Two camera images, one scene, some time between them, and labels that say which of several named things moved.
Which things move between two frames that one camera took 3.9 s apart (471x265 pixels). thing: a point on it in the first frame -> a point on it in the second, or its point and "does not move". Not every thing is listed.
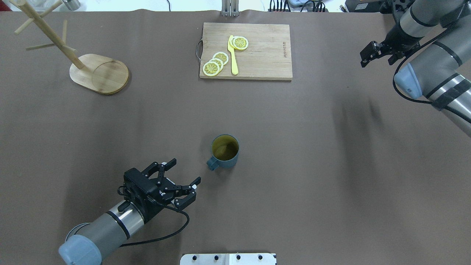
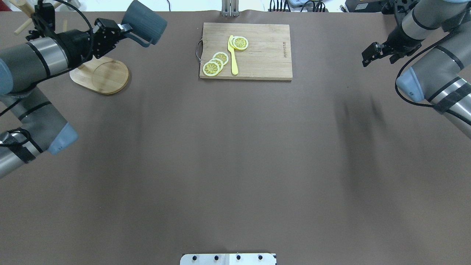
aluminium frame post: [230, 8] does not move
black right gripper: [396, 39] does not move
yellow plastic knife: [234, 70] does not move
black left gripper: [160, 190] -> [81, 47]
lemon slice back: [222, 56] does not move
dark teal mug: [225, 149] -> [147, 25]
